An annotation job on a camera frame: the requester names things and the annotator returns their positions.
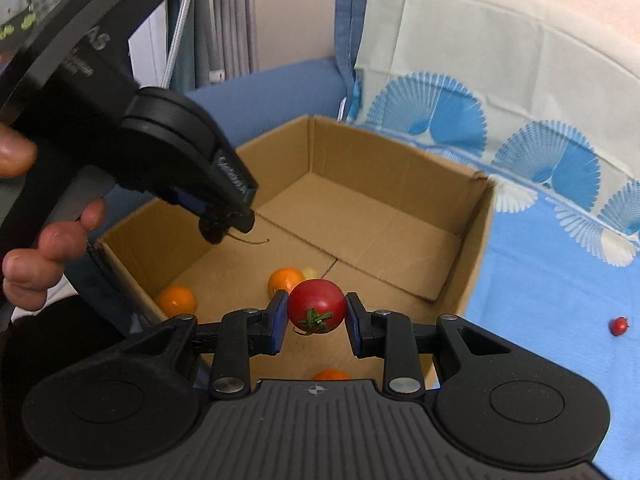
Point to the dark cherry with stem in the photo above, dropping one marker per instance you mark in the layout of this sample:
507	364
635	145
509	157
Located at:
211	235

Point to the small orange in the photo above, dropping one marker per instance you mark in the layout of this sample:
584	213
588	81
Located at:
177	301
330	375
284	280

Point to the grey curtain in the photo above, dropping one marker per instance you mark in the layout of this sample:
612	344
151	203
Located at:
230	20

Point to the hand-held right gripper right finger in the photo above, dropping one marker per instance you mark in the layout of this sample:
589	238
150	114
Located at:
352	325

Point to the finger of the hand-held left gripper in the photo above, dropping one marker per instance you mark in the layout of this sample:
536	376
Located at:
186	201
240	219

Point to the blue cushion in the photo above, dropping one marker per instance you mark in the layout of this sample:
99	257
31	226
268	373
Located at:
345	35

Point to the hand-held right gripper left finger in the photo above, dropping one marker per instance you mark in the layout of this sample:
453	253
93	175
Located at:
277	321

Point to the blue fan-print bed sheet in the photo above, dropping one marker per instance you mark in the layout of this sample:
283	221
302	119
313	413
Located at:
540	285

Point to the white curtain clip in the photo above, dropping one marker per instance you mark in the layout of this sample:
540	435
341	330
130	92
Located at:
217	75

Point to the blue padded bed rail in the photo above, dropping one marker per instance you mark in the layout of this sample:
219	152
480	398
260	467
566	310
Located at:
280	95

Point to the brown cardboard box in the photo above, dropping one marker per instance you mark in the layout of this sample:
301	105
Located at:
375	220

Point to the person's left hand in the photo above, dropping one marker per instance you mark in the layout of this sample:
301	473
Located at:
45	255

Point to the red cherry tomato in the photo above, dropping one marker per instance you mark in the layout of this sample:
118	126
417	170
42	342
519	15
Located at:
316	305
620	326

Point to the black gooseneck phone holder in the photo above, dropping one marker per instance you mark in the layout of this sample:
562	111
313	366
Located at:
177	35

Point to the yellow cherry tomato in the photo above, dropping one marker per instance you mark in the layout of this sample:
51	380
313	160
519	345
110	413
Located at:
310	273

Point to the white door frame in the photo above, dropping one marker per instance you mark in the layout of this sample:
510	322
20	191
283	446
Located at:
150	50

